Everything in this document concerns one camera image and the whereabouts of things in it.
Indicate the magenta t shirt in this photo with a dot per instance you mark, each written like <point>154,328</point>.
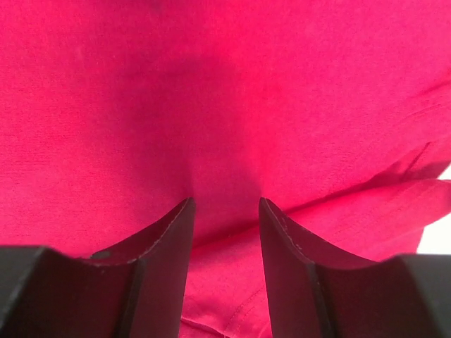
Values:
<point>112,112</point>

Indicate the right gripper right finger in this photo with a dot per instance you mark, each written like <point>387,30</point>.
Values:
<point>316,289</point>

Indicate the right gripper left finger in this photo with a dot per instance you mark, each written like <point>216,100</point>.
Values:
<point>134,288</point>

